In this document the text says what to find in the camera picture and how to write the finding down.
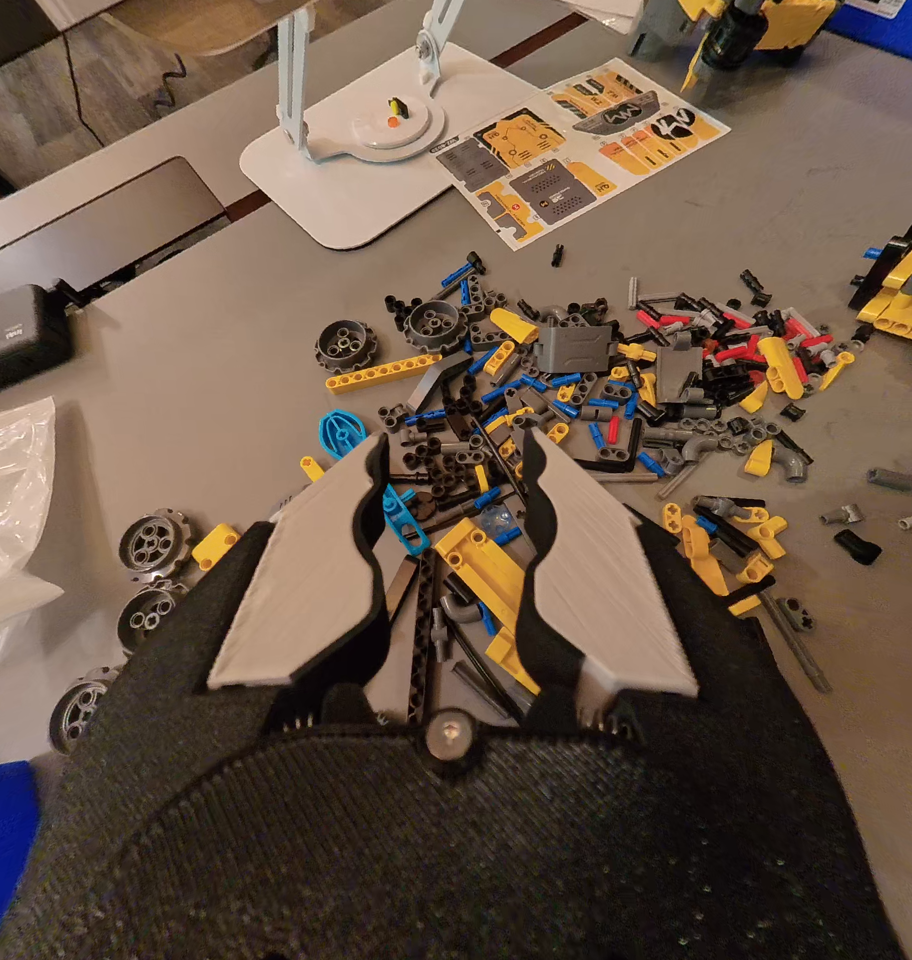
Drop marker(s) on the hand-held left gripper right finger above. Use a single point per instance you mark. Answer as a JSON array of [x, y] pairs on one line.
[[621, 600]]

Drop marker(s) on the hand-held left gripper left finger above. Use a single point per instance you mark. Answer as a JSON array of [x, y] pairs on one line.
[[306, 592]]

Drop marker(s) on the pile of toy building pieces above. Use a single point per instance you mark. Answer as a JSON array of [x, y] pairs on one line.
[[576, 349]]

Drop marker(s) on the grey connector piece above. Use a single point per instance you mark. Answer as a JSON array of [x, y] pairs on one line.
[[842, 514]]

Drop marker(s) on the black connector piece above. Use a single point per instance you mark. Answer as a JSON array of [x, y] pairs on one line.
[[857, 546]]

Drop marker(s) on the dark grey cylinder piece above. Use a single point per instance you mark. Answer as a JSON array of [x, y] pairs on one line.
[[890, 478]]

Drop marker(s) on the clear plastic bag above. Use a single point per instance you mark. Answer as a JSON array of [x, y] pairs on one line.
[[10, 525]]

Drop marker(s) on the black power bank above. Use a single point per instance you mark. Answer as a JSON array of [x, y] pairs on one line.
[[17, 337]]

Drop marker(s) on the white book stand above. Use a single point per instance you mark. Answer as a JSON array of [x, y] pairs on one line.
[[336, 202]]

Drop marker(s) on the small yellow toy wheel assembly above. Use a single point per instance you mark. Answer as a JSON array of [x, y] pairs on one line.
[[905, 300]]

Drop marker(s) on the yellow grey sticker sheet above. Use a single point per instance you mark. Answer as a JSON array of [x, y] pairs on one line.
[[553, 187]]

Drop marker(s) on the small black yellow piece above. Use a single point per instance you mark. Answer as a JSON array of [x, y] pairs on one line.
[[399, 107]]

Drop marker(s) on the stack of printed papers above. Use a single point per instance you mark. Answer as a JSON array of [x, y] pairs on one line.
[[606, 7]]

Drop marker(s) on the large yellow toy vehicle model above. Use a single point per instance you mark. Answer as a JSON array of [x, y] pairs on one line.
[[785, 22]]

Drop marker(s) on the blue plastic bin white tag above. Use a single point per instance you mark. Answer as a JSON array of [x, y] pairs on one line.
[[898, 15]]

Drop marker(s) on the light blue toy frame piece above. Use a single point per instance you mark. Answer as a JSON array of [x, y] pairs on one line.
[[339, 435]]

